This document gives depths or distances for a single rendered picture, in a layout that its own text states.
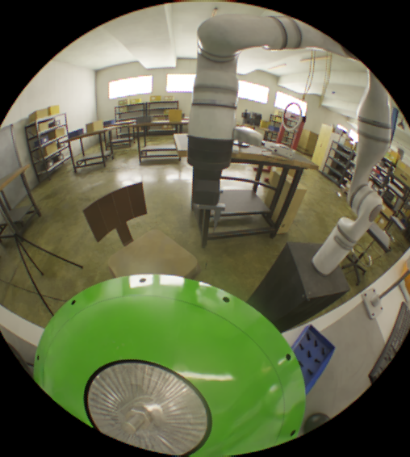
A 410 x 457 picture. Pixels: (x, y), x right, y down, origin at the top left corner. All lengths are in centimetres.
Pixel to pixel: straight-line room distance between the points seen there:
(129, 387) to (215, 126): 30
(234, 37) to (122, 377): 36
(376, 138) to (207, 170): 37
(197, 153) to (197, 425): 31
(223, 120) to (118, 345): 28
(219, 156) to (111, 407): 31
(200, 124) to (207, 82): 6
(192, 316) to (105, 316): 9
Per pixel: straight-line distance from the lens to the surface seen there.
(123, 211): 85
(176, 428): 15
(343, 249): 55
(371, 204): 48
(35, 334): 49
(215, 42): 25
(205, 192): 26
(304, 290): 54
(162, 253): 79
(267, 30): 29
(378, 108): 42
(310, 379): 40
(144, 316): 16
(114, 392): 16
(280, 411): 18
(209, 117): 23
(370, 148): 43
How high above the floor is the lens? 123
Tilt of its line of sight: 42 degrees down
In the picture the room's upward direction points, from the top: 6 degrees clockwise
